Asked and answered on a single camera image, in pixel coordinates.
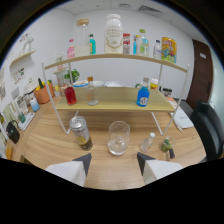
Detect clear glass tumbler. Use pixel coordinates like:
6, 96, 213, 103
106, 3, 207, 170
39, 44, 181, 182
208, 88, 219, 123
107, 120, 131, 157

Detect white bowl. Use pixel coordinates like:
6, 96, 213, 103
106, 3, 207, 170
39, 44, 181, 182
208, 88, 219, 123
92, 80, 105, 88

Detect clear bottle green cap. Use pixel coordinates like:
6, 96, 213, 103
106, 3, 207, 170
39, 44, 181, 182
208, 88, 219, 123
137, 28, 150, 58

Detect wide patterned bowl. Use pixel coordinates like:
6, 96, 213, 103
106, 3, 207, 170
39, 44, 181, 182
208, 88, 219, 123
104, 80, 124, 88

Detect small wall shelf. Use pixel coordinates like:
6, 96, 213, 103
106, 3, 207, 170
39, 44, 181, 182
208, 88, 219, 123
53, 67, 69, 75

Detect clear bottle orange cap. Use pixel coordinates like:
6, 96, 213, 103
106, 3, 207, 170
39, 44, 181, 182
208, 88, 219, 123
85, 76, 100, 107

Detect wooden wall shelf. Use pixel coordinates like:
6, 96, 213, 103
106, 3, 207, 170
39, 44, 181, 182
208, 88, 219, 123
9, 49, 37, 68

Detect brown door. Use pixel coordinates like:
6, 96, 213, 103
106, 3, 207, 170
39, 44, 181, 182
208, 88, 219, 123
185, 39, 213, 110

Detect wooden two-tier shelf rack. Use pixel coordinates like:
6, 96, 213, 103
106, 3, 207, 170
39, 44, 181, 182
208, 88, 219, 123
41, 53, 190, 137

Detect small water bottle blue cap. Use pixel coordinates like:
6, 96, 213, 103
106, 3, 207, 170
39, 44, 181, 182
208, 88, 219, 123
153, 39, 163, 61

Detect glass measuring cup with limes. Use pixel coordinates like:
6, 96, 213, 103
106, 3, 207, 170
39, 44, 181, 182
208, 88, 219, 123
160, 134, 177, 160

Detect black chair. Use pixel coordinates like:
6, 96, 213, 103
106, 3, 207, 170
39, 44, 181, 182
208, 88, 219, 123
190, 100, 224, 163

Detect clear bottle white cap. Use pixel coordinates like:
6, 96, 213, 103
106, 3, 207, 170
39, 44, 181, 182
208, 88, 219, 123
139, 132, 157, 154

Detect red wall poster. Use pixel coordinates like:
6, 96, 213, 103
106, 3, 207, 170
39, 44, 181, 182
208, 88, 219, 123
122, 32, 132, 44

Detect pink vase with flowers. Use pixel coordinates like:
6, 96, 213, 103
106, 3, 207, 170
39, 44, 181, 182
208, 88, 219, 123
56, 53, 64, 69

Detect large white bottle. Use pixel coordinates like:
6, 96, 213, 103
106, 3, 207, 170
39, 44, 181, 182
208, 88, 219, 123
104, 13, 124, 55

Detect white vase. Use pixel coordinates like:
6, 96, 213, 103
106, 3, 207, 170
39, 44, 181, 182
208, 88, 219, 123
22, 34, 34, 54

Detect white notebook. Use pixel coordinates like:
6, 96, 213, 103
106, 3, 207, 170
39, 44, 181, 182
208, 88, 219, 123
169, 106, 195, 130

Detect red liquid bottle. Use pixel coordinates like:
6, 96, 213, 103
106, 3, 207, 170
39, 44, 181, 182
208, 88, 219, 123
63, 81, 78, 107

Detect white tray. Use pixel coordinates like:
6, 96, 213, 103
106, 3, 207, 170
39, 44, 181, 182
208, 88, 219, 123
17, 112, 36, 131

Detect colourful wall sticker cluster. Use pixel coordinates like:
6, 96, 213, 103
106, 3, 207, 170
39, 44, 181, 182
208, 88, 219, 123
13, 67, 26, 84

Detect orange basket with fruit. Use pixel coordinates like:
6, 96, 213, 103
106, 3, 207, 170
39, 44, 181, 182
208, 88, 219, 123
33, 78, 56, 105

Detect teal liquid bottle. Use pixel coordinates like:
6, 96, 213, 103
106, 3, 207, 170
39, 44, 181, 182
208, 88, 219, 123
88, 33, 97, 56

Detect soda water can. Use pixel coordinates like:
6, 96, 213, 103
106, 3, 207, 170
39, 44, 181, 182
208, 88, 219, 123
68, 115, 94, 152

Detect white bottle red cap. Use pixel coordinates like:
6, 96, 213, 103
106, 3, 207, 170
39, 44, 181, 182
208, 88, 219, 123
149, 76, 159, 90

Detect potted green plant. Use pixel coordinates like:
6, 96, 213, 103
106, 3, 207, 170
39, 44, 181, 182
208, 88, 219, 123
63, 68, 81, 84

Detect white kitchen appliance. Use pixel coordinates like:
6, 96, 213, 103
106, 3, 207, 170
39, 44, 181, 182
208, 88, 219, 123
23, 78, 39, 94

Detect grey wall poster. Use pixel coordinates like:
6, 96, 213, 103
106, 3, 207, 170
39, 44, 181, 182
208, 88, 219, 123
122, 43, 132, 55

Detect blue rimmed bowl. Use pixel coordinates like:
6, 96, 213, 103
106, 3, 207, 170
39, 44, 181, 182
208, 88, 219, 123
73, 79, 89, 89

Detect small dark jars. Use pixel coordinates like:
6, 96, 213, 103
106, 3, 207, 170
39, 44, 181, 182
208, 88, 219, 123
159, 87, 173, 98

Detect yellow cartoon can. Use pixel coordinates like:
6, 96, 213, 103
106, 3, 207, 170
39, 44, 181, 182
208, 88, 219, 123
161, 36, 178, 64

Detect pink liquid bottle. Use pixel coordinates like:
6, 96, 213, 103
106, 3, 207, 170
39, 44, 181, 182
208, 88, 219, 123
66, 38, 76, 60

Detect orange printed leaflet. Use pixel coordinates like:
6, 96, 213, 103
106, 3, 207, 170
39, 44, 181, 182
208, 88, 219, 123
165, 96, 179, 108

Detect glass jar cork lid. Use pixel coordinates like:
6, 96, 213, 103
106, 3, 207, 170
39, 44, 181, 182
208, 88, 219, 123
73, 18, 91, 57

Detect black bag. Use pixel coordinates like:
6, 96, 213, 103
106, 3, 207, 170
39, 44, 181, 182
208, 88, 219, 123
5, 119, 21, 144

